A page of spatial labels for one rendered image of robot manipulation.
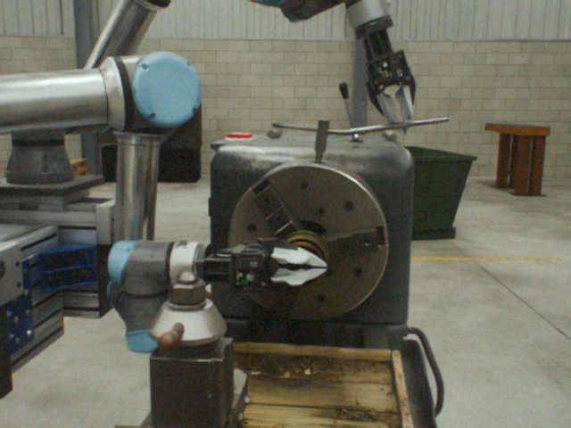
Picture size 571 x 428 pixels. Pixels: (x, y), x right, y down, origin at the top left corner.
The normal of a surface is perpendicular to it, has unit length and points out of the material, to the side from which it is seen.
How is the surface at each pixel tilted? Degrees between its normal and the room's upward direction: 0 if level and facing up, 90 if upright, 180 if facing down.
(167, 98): 89
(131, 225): 88
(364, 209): 90
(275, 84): 90
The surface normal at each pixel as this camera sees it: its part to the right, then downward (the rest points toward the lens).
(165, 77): 0.56, 0.15
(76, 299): -0.14, 0.18
